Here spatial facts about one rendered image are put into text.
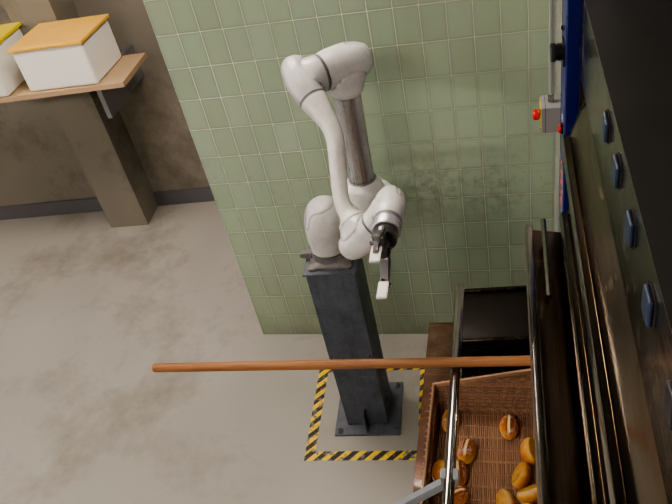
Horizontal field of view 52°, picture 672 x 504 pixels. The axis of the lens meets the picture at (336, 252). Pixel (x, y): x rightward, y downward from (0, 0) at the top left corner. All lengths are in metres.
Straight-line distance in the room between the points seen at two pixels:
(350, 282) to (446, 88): 0.88
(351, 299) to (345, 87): 0.89
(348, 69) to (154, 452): 2.21
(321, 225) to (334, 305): 0.40
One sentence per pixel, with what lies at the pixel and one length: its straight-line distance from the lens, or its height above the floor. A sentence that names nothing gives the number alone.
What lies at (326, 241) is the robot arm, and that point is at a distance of 2.69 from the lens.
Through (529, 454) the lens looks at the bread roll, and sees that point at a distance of 2.56.
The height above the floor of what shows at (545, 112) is 1.49.
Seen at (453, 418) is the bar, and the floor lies 1.17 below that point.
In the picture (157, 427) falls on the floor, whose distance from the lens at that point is 3.85.
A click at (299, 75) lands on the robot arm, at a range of 2.38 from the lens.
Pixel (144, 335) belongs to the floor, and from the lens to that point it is 4.38.
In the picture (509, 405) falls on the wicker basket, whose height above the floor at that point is 0.62.
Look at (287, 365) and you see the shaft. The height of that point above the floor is 1.20.
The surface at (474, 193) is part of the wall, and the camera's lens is 3.20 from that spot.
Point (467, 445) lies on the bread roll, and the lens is 2.58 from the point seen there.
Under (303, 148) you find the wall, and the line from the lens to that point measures 3.17.
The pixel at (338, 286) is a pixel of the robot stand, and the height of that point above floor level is 0.92.
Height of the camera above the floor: 2.76
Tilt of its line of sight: 38 degrees down
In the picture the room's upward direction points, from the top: 14 degrees counter-clockwise
